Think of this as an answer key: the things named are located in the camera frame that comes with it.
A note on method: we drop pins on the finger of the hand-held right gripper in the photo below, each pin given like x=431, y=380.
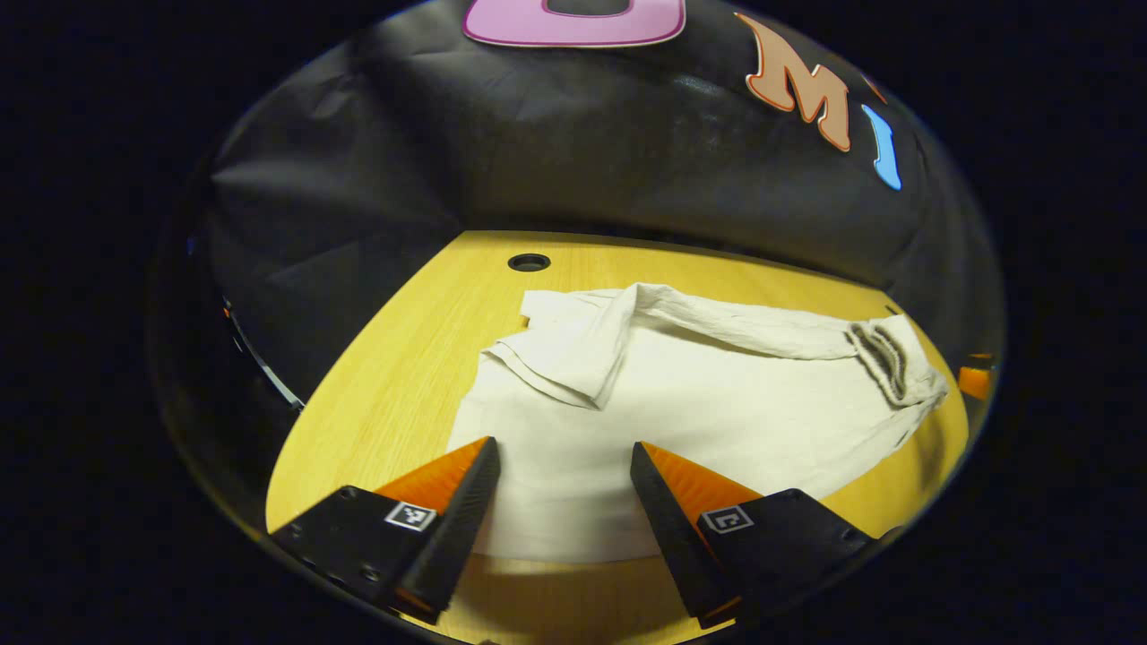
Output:
x=974, y=380

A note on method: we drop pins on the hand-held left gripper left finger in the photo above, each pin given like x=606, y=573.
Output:
x=457, y=546

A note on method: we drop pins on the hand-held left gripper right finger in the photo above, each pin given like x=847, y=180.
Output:
x=681, y=546

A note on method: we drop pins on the cream white jeans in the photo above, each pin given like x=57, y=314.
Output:
x=717, y=403

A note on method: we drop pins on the black backdrop cloth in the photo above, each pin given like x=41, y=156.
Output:
x=538, y=134

